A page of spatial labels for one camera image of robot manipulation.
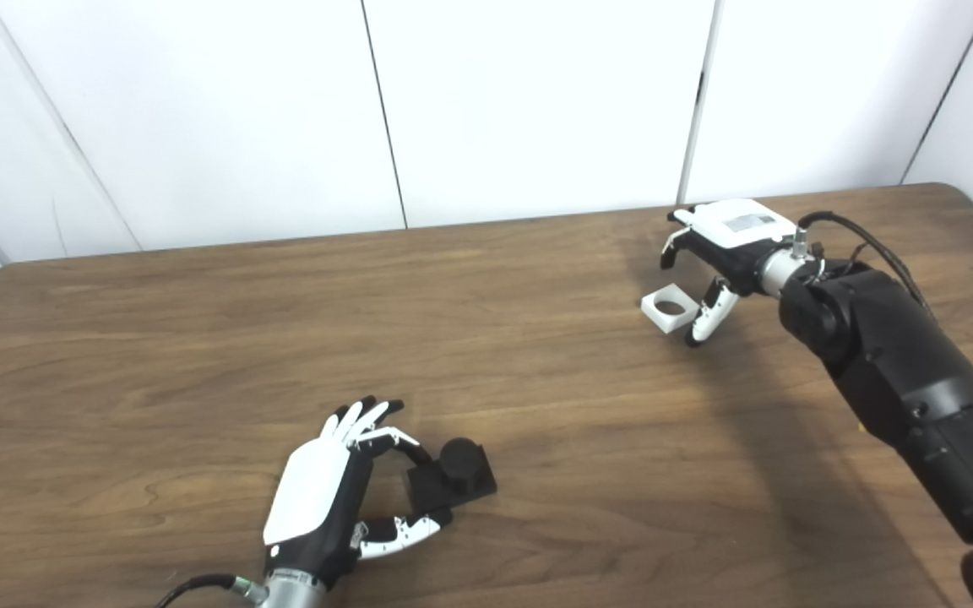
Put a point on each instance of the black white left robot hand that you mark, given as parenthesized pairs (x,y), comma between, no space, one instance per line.
(313,494)

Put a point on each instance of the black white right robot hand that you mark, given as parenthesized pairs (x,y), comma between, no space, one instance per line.
(740,228)

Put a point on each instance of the white square piece with hole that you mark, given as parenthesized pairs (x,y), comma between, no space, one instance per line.
(664,321)

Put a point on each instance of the black peg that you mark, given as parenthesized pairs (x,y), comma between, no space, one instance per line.
(457,473)

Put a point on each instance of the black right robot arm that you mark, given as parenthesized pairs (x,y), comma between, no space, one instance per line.
(909,371)

